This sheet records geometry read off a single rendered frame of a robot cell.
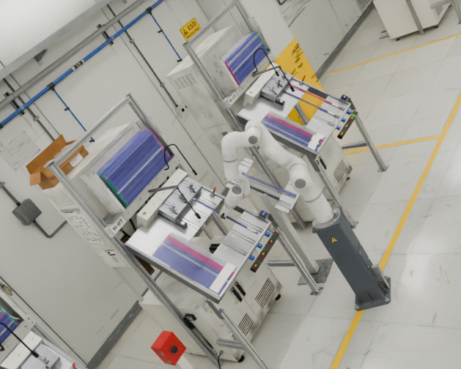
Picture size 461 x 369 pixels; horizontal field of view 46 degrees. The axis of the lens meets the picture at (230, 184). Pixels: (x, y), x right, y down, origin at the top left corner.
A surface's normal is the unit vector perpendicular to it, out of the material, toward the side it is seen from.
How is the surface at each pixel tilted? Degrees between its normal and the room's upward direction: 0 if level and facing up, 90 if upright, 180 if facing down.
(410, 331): 0
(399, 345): 0
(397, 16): 90
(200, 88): 90
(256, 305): 90
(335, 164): 90
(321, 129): 45
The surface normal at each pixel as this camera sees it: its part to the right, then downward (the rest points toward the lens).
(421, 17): -0.51, 0.64
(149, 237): 0.11, -0.62
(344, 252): -0.22, 0.56
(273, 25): 0.69, -0.11
